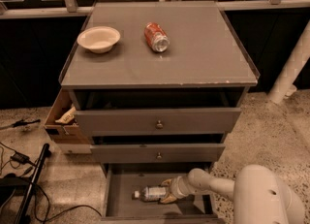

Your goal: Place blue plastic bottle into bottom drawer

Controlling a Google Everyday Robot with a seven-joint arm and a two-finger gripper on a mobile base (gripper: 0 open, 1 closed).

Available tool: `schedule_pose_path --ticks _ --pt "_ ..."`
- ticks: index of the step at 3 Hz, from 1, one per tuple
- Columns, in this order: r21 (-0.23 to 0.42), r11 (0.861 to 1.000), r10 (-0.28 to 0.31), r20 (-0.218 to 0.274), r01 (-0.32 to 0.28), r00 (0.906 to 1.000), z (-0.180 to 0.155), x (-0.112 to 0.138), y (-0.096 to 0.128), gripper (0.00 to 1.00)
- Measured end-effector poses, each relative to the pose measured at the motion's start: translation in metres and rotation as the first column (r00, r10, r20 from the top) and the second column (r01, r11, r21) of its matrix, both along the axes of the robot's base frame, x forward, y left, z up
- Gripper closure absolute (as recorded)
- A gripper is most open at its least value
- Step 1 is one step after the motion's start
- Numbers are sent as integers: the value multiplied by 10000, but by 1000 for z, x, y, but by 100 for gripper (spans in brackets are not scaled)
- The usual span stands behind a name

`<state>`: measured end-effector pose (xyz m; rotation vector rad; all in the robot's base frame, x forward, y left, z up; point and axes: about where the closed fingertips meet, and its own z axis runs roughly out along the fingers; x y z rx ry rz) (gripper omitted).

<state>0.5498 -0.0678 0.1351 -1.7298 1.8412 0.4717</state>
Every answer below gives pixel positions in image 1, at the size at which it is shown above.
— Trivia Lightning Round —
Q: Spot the grey drawer cabinet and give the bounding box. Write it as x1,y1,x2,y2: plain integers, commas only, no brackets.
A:
58,0,261,224

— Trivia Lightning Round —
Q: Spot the clear plastic water bottle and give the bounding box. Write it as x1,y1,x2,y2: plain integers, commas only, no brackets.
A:
133,186,168,202

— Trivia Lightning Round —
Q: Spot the white paper bowl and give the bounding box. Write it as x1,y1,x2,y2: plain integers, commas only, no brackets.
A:
77,26,120,54

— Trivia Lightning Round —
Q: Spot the black pole stand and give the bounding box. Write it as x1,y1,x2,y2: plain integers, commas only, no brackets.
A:
14,144,50,224

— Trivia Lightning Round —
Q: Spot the grey drawer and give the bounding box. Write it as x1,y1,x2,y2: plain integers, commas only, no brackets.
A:
70,88,240,137
90,135,225,163
103,163,225,224

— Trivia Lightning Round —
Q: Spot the red soda can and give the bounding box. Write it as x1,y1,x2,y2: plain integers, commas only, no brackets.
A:
144,22,170,52

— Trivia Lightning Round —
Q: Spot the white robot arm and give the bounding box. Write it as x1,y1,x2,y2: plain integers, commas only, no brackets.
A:
160,165,305,224

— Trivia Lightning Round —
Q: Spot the black power adapter cable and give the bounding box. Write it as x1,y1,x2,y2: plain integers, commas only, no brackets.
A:
0,142,103,224

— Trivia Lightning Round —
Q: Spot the grey top drawer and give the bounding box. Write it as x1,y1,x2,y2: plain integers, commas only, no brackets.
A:
70,88,240,137

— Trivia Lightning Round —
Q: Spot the black tool on floor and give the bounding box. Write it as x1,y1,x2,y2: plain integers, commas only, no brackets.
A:
0,119,41,131

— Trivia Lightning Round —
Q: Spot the grey middle drawer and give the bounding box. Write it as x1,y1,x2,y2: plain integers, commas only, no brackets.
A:
90,135,225,163

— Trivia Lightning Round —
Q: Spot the white diagonal support post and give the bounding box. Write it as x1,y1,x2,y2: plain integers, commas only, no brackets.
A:
267,21,310,104

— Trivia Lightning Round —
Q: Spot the brown cardboard box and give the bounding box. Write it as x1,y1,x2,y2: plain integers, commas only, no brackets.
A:
45,89,90,154

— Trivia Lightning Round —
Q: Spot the grey bottom drawer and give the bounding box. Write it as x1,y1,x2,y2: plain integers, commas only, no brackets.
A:
103,163,225,224

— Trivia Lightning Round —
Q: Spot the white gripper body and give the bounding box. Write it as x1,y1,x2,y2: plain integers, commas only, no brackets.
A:
170,176,190,199

